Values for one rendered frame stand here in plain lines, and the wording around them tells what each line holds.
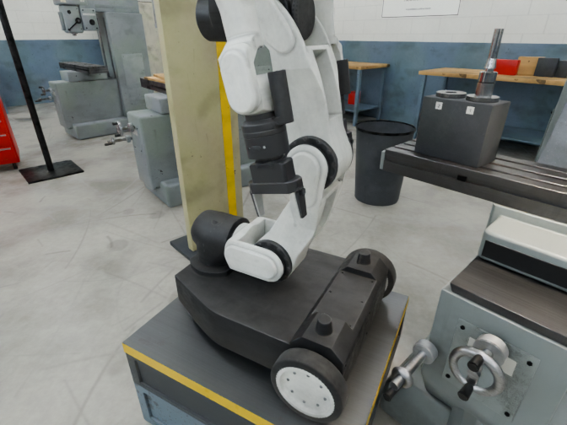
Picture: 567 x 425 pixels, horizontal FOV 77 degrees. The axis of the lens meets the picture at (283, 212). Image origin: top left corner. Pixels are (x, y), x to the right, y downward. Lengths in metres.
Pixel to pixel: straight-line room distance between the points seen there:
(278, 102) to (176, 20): 1.44
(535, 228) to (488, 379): 0.45
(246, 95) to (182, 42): 1.43
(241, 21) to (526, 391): 1.01
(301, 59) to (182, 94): 1.32
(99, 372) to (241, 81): 1.47
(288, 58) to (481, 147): 0.65
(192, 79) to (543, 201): 1.68
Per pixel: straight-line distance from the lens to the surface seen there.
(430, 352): 1.10
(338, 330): 0.98
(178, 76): 2.07
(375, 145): 2.89
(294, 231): 1.00
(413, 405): 1.48
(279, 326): 1.04
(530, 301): 1.05
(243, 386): 1.13
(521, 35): 5.64
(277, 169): 0.71
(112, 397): 1.74
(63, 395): 1.83
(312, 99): 0.86
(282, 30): 0.85
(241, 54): 0.67
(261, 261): 1.05
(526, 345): 1.02
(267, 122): 0.69
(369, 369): 1.19
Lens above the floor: 1.30
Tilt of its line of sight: 27 degrees down
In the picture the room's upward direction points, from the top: straight up
